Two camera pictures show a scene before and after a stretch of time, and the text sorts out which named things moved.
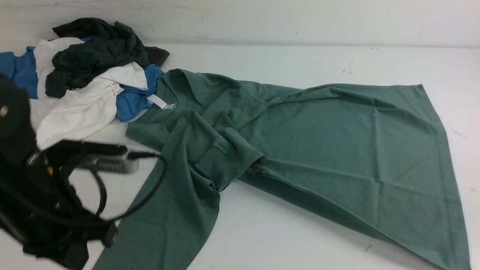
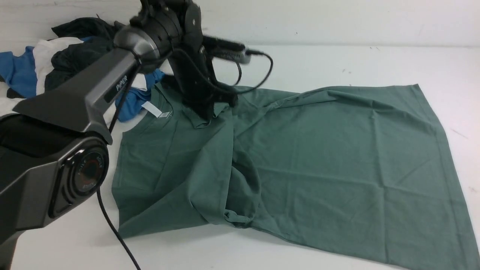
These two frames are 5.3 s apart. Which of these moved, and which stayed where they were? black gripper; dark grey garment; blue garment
Moved: black gripper
Stayed: dark grey garment; blue garment
